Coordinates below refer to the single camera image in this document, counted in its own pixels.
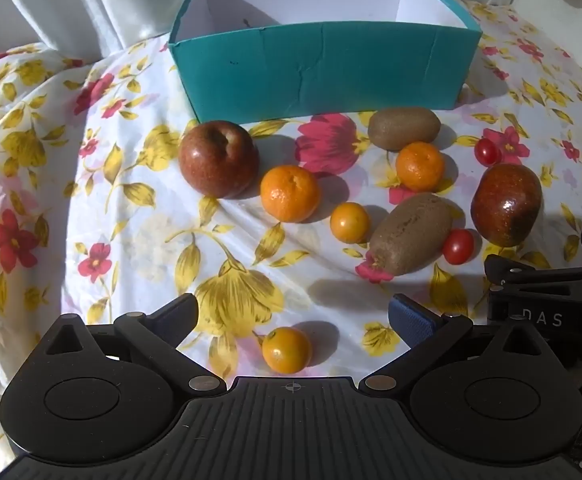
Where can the dark red apple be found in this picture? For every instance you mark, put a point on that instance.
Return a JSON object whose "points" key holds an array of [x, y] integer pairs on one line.
{"points": [[506, 205]]}

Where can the small mandarin orange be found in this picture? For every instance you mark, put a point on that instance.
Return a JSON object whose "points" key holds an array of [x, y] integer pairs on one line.
{"points": [[420, 166]]}

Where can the white curtain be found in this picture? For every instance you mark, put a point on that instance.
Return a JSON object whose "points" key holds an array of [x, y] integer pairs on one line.
{"points": [[96, 0]]}

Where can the yellow cherry tomato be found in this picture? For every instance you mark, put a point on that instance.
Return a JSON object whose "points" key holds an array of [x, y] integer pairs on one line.
{"points": [[350, 222], [287, 351]]}

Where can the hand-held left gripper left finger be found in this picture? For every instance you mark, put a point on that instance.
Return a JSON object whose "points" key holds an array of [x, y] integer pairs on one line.
{"points": [[178, 316]]}

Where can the large brown kiwi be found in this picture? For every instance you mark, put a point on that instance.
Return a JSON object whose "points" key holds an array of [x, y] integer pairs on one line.
{"points": [[411, 234]]}

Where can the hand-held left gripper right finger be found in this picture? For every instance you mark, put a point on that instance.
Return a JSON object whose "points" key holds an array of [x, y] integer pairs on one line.
{"points": [[412, 318]]}

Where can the large mandarin orange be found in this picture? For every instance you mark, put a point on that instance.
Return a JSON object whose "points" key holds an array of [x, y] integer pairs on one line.
{"points": [[290, 195]]}

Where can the red cherry tomato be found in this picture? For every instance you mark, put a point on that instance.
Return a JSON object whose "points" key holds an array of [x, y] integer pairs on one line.
{"points": [[487, 152], [458, 247]]}

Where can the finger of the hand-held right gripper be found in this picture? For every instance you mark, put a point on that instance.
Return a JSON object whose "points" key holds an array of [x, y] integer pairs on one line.
{"points": [[531, 275]]}

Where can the teal cardboard box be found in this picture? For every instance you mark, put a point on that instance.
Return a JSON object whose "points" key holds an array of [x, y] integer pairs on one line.
{"points": [[321, 70]]}

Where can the small brown kiwi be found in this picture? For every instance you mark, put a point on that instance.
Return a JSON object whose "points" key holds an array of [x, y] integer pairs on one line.
{"points": [[404, 129]]}

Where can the floral printed cloth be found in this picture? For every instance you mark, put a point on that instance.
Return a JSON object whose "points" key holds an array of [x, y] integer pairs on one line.
{"points": [[121, 240]]}

